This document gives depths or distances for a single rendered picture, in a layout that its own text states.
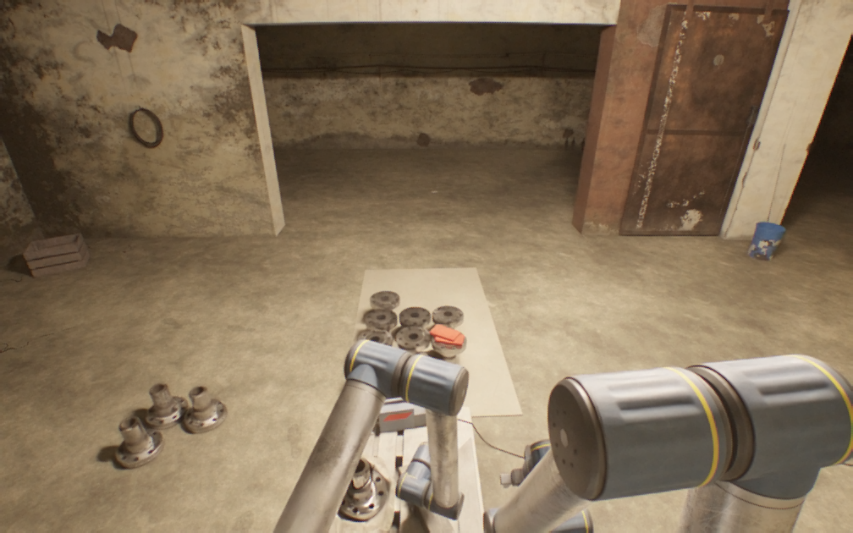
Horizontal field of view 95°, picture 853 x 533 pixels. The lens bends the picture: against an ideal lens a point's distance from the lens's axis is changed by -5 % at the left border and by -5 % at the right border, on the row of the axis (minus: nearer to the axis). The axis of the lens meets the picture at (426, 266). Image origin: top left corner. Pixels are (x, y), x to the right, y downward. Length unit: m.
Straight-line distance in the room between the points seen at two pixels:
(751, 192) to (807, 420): 5.91
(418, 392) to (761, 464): 0.85
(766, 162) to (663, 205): 1.26
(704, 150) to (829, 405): 5.49
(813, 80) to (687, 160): 1.52
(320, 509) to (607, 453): 0.87
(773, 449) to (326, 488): 0.98
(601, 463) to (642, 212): 5.52
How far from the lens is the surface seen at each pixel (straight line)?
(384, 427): 2.63
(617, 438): 0.53
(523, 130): 10.75
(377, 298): 3.62
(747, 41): 6.10
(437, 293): 4.14
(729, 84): 6.06
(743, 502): 0.74
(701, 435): 0.58
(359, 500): 2.33
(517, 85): 10.59
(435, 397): 1.24
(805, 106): 6.56
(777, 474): 0.71
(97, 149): 6.43
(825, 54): 6.56
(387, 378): 1.28
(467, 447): 2.56
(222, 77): 5.47
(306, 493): 1.25
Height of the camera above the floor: 2.16
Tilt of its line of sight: 28 degrees down
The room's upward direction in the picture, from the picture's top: straight up
